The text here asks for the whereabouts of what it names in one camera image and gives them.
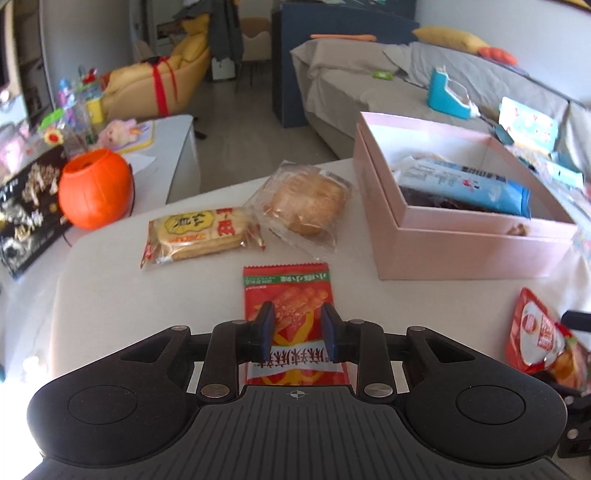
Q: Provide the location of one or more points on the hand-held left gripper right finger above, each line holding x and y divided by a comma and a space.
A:
330, 332

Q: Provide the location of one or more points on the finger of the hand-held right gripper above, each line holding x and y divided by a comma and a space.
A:
577, 321

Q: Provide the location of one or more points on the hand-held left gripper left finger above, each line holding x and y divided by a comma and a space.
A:
267, 332

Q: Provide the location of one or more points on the red white snack pouch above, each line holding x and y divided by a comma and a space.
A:
535, 332

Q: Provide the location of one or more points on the red twist snack packet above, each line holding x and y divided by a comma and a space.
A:
295, 286

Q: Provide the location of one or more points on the pink cardboard box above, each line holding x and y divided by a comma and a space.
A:
438, 249

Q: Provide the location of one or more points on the blue snack packet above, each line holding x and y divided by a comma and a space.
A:
485, 189

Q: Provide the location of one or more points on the printed pink sheet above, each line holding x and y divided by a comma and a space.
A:
582, 242

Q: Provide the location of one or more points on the rice cracker packet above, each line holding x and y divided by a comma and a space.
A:
198, 233

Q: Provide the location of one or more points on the round bread packet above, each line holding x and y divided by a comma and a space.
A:
304, 198

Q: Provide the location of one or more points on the white low table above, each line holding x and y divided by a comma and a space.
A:
178, 152

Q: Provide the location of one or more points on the colourful card box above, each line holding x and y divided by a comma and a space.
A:
531, 122

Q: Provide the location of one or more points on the orange pumpkin bucket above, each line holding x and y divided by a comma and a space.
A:
94, 189

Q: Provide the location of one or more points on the grey sofa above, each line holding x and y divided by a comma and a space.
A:
341, 92

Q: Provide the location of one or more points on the pink plush toy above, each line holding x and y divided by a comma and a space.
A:
120, 131

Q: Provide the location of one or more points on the small green toy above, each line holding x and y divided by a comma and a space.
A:
383, 74

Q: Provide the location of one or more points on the blue cabinet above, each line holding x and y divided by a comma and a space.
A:
286, 69

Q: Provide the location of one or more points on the red ribbon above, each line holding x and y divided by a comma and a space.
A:
161, 87

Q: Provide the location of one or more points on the white box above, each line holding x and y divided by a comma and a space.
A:
225, 69

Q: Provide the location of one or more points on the black snack bag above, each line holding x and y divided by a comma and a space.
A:
27, 207

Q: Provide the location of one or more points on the yellow sofa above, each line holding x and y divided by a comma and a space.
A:
138, 87

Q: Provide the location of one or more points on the orange pillow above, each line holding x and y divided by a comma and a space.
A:
498, 55

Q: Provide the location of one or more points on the yellow cup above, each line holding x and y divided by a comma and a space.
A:
94, 110

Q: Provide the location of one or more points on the wooden chair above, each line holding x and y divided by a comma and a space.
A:
256, 41

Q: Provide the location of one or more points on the green yellow flower toy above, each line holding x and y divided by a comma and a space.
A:
51, 134

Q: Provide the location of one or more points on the grey coat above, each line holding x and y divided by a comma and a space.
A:
226, 27

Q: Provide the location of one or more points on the yellow pillow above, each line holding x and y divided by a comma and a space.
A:
450, 39

